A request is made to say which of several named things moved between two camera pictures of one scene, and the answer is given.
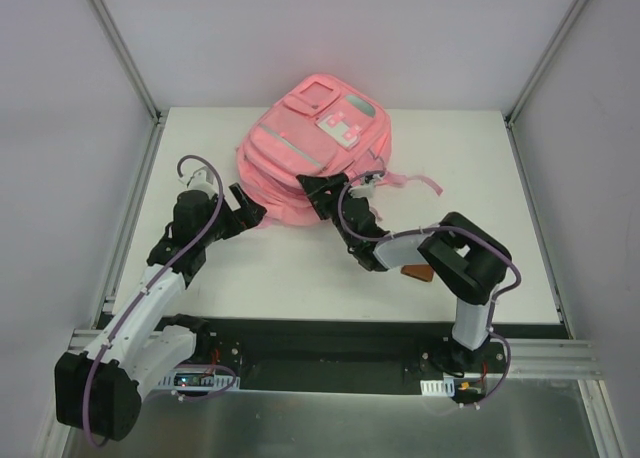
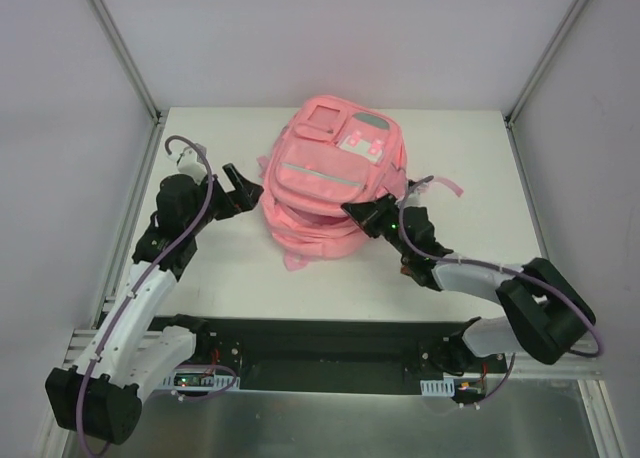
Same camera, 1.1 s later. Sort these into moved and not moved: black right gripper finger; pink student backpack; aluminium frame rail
Moved: black right gripper finger; pink student backpack
Not moved: aluminium frame rail
